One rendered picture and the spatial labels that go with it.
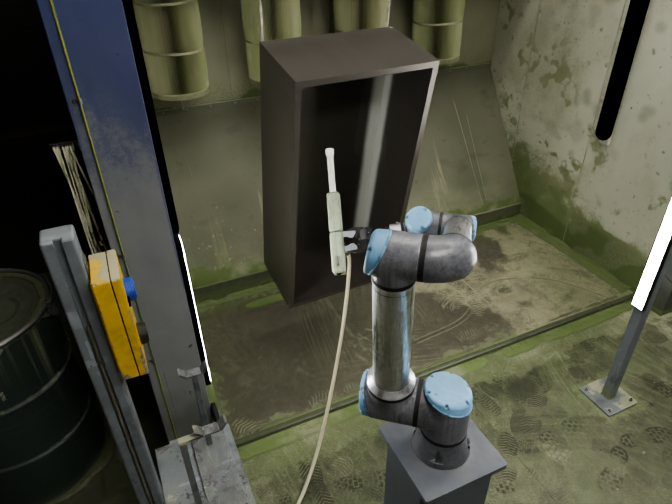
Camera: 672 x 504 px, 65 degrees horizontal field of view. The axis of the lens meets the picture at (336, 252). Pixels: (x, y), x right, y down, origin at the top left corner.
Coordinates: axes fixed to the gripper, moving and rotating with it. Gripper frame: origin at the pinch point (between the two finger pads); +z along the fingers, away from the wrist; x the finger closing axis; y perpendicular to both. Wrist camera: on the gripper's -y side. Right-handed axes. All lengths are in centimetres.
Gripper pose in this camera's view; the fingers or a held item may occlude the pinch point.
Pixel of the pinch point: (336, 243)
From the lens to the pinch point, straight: 196.6
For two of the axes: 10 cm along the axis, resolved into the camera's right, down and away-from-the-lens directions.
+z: -9.8, 1.4, 1.6
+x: -1.0, -9.7, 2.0
